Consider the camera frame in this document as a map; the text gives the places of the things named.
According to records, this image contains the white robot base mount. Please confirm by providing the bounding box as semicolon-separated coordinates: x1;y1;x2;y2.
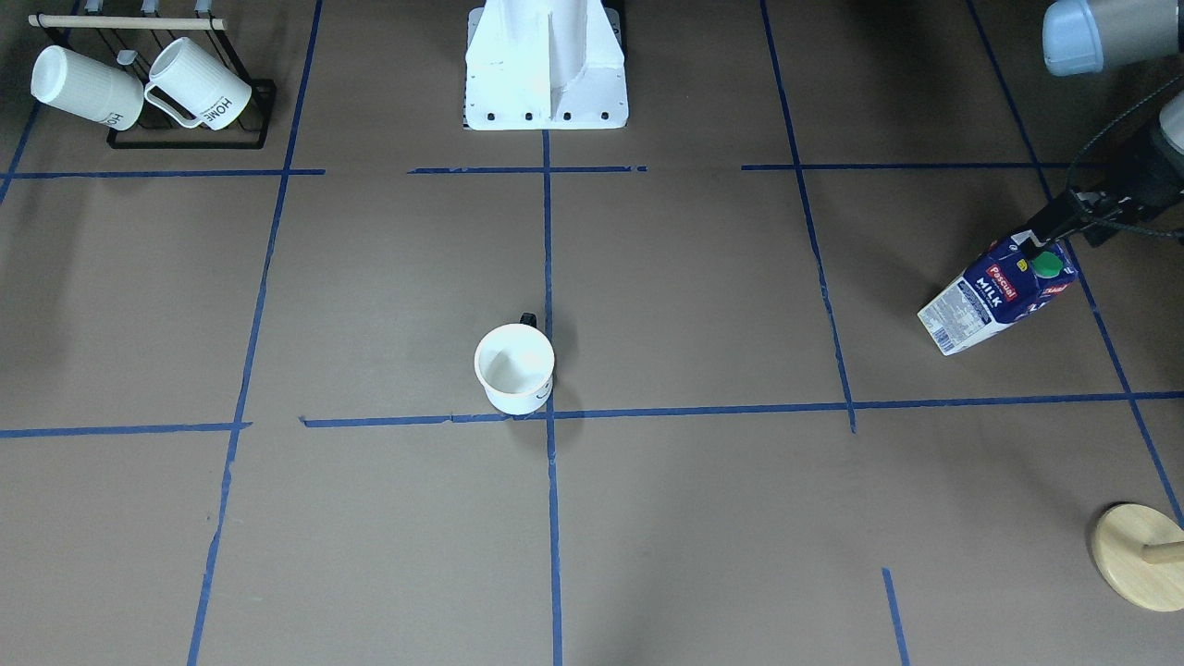
462;1;630;132

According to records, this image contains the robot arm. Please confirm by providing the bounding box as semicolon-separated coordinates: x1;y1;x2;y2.
1019;1;1183;251

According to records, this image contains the white mug with black handle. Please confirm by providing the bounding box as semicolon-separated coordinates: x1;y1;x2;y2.
474;312;556;416

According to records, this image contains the white ribbed mug near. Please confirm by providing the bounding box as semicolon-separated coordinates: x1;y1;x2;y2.
31;45;144;132

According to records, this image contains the wooden mug tree stand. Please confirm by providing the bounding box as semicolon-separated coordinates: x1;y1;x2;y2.
1090;502;1183;611

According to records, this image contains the white ribbed mug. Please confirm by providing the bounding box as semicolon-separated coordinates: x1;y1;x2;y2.
31;45;144;132
143;37;253;130

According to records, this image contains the blue white milk carton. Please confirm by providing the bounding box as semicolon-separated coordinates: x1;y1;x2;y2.
918;231;1079;357

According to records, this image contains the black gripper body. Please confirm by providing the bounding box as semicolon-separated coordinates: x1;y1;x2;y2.
1068;124;1183;246

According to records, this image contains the white ribbed mug far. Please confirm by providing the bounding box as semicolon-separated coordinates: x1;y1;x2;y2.
143;37;253;130

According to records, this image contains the black wire mug rack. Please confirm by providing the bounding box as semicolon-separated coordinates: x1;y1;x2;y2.
27;1;278;149

